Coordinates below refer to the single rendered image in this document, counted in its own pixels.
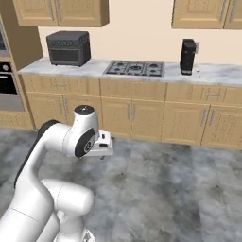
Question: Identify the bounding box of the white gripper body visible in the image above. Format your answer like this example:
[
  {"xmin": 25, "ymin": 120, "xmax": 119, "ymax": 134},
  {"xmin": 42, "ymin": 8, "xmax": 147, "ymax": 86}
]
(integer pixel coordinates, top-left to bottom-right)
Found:
[{"xmin": 83, "ymin": 145, "xmax": 114, "ymax": 158}]

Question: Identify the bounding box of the wooden base cupboard run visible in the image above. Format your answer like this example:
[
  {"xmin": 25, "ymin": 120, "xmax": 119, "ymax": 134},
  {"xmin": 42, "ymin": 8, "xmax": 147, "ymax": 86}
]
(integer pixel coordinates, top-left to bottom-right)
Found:
[{"xmin": 18, "ymin": 73, "xmax": 242, "ymax": 151}]

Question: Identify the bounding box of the black gas hob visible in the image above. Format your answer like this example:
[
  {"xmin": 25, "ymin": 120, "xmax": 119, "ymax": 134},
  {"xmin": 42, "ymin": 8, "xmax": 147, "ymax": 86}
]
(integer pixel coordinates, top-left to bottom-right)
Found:
[{"xmin": 102, "ymin": 60, "xmax": 166, "ymax": 78}]

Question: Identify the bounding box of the black toaster oven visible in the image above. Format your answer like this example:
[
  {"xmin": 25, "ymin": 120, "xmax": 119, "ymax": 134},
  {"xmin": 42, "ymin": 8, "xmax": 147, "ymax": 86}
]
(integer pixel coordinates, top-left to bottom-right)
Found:
[{"xmin": 45, "ymin": 30, "xmax": 93, "ymax": 68}]

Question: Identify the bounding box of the black built-in oven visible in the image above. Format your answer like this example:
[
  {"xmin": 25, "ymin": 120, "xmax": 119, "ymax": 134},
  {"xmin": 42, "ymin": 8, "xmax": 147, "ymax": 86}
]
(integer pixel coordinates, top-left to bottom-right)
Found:
[{"xmin": 0, "ymin": 60, "xmax": 26, "ymax": 113}]

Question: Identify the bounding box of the black coffee machine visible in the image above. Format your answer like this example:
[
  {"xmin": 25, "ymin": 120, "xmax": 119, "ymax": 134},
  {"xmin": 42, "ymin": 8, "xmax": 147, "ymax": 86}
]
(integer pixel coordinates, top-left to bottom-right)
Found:
[{"xmin": 179, "ymin": 38, "xmax": 198, "ymax": 77}]

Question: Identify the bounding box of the tall wooden oven cabinet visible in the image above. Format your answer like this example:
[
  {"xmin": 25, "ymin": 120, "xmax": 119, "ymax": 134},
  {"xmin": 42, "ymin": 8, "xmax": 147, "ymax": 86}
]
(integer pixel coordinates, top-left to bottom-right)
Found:
[{"xmin": 0, "ymin": 0, "xmax": 44, "ymax": 132}]

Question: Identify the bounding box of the built-in microwave oven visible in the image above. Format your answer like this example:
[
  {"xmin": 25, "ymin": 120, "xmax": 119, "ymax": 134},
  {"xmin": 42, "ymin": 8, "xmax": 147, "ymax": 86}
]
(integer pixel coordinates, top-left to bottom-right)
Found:
[{"xmin": 0, "ymin": 18, "xmax": 12, "ymax": 59}]

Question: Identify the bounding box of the wooden wall cupboard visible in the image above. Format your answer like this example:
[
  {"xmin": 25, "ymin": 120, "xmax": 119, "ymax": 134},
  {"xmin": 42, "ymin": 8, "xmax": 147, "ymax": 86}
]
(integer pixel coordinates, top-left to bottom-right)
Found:
[
  {"xmin": 11, "ymin": 0, "xmax": 111, "ymax": 28},
  {"xmin": 170, "ymin": 0, "xmax": 242, "ymax": 31}
]

